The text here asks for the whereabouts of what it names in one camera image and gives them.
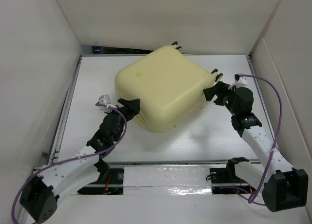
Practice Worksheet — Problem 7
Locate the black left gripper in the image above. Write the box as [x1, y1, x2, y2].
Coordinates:
[104, 99, 138, 142]

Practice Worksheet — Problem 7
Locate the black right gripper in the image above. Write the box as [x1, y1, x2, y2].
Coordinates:
[202, 81, 238, 116]

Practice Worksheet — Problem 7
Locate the yellow hard-shell suitcase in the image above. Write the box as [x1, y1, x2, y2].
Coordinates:
[115, 41, 223, 132]

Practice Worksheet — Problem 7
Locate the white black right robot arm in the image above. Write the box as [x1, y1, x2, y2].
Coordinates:
[203, 81, 309, 212]

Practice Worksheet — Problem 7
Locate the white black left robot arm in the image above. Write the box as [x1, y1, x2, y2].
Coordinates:
[19, 95, 140, 224]

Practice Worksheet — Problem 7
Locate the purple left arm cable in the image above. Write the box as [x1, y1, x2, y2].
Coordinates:
[11, 103, 129, 224]

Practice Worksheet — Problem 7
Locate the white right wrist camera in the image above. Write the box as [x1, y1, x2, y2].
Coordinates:
[228, 73, 247, 90]

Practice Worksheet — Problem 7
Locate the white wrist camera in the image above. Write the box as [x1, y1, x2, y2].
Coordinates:
[96, 95, 113, 112]
[228, 73, 247, 90]

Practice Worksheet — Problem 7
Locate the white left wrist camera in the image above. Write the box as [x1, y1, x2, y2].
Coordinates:
[96, 95, 113, 112]

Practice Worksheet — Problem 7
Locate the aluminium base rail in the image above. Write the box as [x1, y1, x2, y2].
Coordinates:
[29, 160, 293, 195]

